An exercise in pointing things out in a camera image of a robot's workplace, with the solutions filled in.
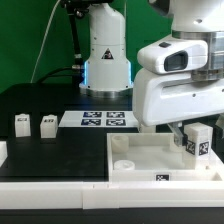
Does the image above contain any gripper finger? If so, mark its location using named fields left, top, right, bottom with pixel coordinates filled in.
left=168, top=122, right=187, bottom=146
left=216, top=114, right=224, bottom=130

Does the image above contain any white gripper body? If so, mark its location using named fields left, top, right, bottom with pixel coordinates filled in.
left=132, top=69, right=224, bottom=126

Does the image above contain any white square tabletop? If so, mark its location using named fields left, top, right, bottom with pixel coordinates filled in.
left=107, top=133, right=224, bottom=182

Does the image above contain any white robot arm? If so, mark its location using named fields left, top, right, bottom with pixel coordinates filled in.
left=68, top=0, right=224, bottom=136

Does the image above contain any white marker sheet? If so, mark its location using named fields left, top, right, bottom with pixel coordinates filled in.
left=59, top=111, right=138, bottom=128

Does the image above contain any white left fence piece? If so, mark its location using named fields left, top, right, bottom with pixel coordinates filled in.
left=0, top=141, right=8, bottom=167

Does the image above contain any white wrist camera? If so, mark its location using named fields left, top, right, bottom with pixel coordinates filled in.
left=137, top=39, right=208, bottom=74

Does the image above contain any black cable bundle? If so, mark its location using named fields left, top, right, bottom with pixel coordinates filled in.
left=35, top=66, right=84, bottom=84

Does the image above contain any white cable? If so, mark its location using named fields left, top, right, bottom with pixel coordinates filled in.
left=30, top=0, right=63, bottom=84

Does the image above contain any white front fence rail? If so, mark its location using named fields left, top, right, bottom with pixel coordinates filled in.
left=0, top=181, right=224, bottom=209

